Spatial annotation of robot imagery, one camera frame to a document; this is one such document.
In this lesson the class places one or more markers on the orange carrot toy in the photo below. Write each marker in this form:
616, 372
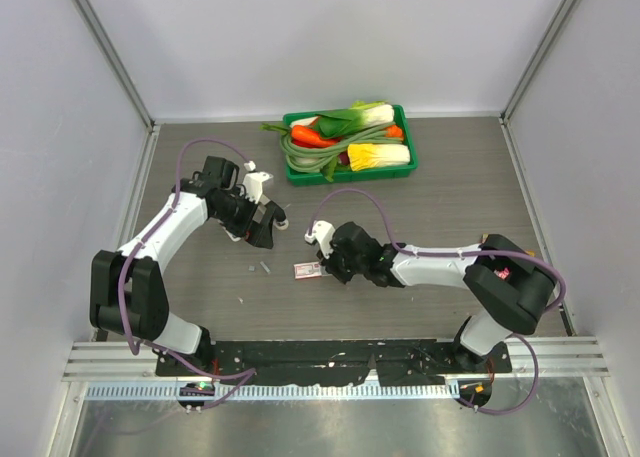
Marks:
309, 138

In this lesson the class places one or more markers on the green long beans toy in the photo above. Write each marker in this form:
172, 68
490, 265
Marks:
329, 160

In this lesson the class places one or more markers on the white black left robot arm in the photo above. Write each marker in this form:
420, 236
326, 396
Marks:
127, 291

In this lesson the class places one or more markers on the green plastic tray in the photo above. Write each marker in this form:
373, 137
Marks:
401, 171

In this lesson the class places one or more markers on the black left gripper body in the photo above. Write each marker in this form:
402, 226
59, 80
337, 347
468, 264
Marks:
237, 214

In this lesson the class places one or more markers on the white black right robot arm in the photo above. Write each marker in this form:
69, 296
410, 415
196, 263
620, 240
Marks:
513, 287

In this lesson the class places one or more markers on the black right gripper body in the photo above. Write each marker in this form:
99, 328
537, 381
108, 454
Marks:
341, 266

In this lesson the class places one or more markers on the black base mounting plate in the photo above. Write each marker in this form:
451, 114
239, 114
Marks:
335, 363

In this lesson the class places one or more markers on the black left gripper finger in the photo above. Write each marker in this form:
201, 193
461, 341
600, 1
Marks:
269, 209
260, 233

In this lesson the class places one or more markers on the white cable duct rail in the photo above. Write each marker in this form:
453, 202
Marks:
188, 391

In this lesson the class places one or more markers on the green bok choy toy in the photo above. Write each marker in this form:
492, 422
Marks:
341, 122

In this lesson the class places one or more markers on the Fox's candy bag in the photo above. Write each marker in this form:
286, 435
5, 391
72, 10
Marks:
525, 251

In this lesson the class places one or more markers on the red white staple box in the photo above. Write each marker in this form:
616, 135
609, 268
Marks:
309, 270

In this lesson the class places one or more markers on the yellow napa cabbage toy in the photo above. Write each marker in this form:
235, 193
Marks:
372, 156

